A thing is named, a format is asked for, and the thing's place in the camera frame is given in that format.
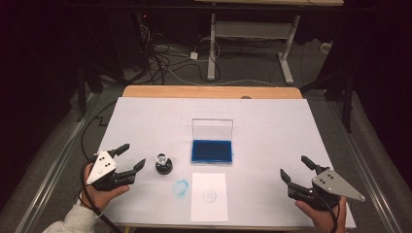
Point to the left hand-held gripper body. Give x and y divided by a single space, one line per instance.
101 168

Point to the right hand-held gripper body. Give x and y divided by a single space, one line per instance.
333 184

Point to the blue ink pad clear case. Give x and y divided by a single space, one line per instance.
211 151

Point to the person's left hand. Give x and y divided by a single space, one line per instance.
98 199

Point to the person's right hand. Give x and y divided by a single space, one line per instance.
327 221

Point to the black stand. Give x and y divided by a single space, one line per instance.
348 103
81 97

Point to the white paper sheet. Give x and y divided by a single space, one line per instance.
209 210

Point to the white power strip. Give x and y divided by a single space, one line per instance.
326 47

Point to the white power adapter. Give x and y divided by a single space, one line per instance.
194 55

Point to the metal floor rail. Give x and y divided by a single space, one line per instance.
372 181
48 181

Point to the white desk frame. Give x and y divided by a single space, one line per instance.
251 29

